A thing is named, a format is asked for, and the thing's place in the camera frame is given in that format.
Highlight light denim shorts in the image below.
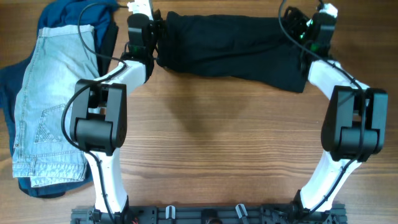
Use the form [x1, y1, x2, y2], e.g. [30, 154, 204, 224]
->
[12, 25, 99, 188]

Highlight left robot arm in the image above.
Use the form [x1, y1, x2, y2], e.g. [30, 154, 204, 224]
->
[62, 12, 158, 223]

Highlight black shorts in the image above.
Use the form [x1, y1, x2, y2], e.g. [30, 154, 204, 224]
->
[157, 11, 307, 93]

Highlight dark blue garment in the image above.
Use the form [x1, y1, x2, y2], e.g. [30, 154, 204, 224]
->
[1, 0, 118, 198]

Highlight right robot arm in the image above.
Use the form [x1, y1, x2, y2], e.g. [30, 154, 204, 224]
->
[278, 2, 388, 223]

